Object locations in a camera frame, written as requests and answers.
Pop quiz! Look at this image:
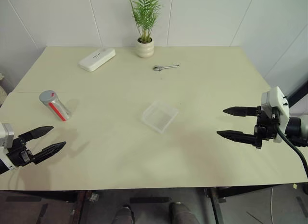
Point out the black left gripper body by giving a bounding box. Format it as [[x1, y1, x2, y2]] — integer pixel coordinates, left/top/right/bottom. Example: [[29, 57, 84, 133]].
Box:
[[6, 136, 37, 168]]

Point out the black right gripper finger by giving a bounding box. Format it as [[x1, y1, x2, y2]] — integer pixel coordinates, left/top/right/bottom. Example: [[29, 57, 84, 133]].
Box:
[[222, 106, 258, 118], [216, 130, 255, 145]]

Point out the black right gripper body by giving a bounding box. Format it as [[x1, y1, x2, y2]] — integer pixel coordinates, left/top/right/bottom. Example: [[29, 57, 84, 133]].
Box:
[[252, 105, 280, 150]]

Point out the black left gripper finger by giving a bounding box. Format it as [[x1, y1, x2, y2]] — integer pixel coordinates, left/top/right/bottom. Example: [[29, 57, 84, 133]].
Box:
[[32, 141, 67, 165], [18, 126, 54, 144]]

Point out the white plastic jar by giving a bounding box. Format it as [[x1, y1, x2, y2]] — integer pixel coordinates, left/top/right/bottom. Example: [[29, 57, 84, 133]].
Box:
[[44, 95, 73, 123]]

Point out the grey round lid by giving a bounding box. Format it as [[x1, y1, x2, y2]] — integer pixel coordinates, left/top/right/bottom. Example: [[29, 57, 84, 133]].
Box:
[[38, 90, 57, 106]]

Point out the clear plastic container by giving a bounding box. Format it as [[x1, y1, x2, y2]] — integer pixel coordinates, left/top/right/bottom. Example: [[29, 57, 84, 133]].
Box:
[[141, 100, 180, 134]]

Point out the black slanted metal bar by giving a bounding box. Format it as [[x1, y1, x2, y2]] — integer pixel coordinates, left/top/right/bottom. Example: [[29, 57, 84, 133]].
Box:
[[285, 76, 308, 102]]

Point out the silver adjustable wrench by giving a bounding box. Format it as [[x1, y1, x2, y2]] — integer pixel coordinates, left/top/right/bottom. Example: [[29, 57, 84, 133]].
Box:
[[152, 63, 180, 72]]

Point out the dark grey rounded shape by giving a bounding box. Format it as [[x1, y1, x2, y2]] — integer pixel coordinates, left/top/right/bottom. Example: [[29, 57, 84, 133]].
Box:
[[112, 205, 135, 224], [169, 202, 201, 224]]

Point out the white rectangular case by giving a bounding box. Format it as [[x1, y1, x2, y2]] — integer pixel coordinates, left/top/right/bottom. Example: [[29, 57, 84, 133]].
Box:
[[78, 47, 116, 73]]

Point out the cream ribbed plant pot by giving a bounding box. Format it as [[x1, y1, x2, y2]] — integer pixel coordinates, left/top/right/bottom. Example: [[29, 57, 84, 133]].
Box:
[[134, 37, 155, 59]]

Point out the green palm plant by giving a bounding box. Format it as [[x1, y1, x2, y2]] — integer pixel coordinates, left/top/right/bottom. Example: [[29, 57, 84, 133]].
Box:
[[129, 0, 164, 44]]

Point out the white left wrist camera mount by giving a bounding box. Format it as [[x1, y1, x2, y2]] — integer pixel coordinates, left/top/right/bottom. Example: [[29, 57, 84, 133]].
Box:
[[0, 123, 15, 171]]

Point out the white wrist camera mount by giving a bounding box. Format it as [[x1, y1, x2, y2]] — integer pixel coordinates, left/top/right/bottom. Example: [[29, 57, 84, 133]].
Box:
[[261, 86, 291, 144], [0, 123, 15, 171]]

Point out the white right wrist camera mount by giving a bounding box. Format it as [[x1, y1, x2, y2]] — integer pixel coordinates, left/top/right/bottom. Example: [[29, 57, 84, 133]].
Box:
[[261, 86, 291, 144]]

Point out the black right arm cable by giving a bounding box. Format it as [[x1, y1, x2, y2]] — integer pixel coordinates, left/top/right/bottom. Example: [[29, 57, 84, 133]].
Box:
[[271, 107, 308, 180]]

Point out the thin white floor cable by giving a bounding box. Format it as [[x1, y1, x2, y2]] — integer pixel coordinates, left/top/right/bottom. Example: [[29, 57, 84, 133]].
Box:
[[269, 187, 275, 224]]

